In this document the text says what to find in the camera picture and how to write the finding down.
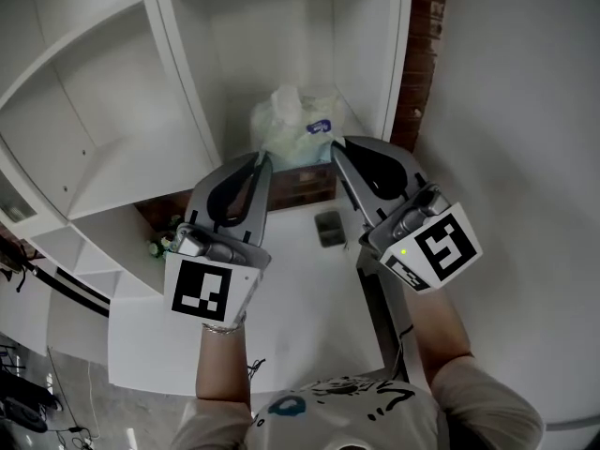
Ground black coat rack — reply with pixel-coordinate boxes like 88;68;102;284
0;232;112;318

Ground person's white printed t-shirt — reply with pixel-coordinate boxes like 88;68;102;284
171;357;545;450

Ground white glass cabinet door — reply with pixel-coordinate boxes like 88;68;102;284
0;169;39;227

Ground white potted flowers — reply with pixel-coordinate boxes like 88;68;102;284
146;213;185;260

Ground black office chair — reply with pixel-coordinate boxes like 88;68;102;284
0;371;63;436

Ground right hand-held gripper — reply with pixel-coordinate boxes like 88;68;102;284
331;135;485;294

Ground person's left forearm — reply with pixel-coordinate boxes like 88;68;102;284
195;321;252;400

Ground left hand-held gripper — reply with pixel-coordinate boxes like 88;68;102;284
162;152;275;324

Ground silver bracelet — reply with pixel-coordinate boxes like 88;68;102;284
201;321;247;338

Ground pale green plastic bag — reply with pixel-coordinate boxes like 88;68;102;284
250;84;351;166

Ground grey pen holder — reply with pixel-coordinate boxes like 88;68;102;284
314;209;348;248

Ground person's right forearm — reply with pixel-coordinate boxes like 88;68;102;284
401;283;475;389

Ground white desk with hutch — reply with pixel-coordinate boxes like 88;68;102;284
0;0;414;398

